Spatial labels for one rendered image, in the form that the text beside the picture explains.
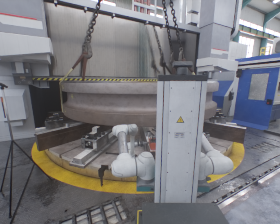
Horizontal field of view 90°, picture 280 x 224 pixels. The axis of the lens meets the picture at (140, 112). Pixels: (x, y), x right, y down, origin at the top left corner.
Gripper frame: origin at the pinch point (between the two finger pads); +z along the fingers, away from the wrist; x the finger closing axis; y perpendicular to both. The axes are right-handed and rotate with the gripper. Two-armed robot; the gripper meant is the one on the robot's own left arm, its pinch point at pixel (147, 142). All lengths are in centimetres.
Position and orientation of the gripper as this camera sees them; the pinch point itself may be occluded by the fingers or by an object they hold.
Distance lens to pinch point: 237.6
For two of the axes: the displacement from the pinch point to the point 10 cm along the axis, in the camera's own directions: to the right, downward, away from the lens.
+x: 0.9, 2.0, -9.8
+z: 9.9, -1.3, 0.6
